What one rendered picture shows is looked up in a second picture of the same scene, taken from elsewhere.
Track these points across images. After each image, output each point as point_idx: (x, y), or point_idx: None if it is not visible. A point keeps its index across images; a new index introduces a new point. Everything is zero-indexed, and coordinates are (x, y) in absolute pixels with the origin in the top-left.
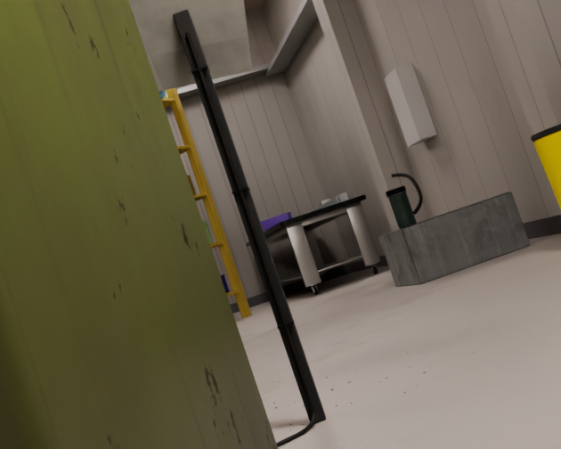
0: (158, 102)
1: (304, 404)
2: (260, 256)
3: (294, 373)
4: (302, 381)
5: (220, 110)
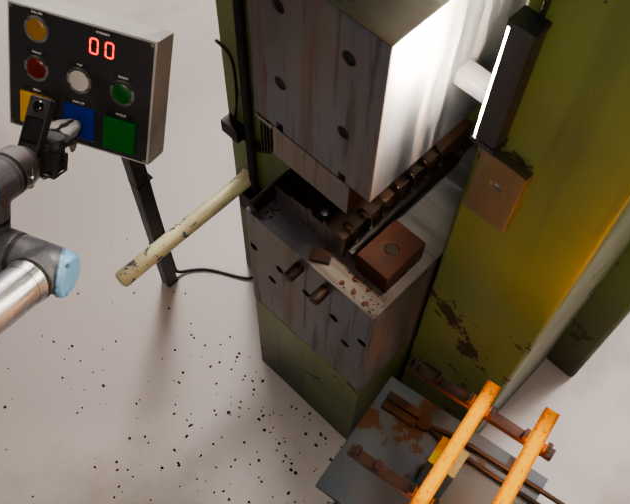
0: None
1: (175, 273)
2: (157, 207)
3: (172, 262)
4: (173, 260)
5: None
